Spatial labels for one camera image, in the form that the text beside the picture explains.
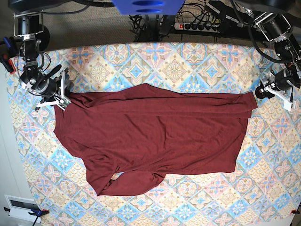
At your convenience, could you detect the white power strip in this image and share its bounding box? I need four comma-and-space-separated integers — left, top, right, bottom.
174, 22, 218, 32

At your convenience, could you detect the blue clamp lower left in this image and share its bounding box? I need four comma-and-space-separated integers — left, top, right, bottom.
3, 207, 49, 226

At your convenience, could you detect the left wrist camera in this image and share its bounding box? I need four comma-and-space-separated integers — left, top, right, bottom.
283, 100, 296, 111

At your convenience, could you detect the white wall vent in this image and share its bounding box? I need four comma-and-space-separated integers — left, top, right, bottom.
4, 194, 39, 225

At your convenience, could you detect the black orange clamp left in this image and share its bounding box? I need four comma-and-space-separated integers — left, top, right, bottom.
0, 54, 16, 74

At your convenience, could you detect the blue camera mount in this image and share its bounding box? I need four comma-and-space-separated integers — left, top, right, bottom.
112, 0, 185, 15

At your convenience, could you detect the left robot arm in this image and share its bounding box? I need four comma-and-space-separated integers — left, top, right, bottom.
247, 13, 301, 101

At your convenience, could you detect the black round stool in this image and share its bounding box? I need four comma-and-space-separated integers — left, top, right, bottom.
40, 26, 50, 51

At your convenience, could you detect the orange clamp lower right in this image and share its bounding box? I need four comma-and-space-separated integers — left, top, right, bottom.
291, 210, 300, 215

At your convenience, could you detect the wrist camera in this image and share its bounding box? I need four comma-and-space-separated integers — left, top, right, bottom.
283, 100, 296, 111
57, 99, 71, 111

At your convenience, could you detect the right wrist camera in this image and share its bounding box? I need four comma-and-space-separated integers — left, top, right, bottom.
57, 99, 71, 111

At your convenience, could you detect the dark red t-shirt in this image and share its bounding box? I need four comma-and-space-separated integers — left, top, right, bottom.
54, 83, 257, 196

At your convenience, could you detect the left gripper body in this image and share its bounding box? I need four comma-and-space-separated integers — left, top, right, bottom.
259, 69, 301, 101

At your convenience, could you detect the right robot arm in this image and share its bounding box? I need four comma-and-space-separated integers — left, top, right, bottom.
14, 13, 71, 111

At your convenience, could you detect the patterned tile tablecloth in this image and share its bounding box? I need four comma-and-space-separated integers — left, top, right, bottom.
0, 43, 301, 226

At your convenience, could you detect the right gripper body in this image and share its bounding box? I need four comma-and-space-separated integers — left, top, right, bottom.
19, 69, 71, 110

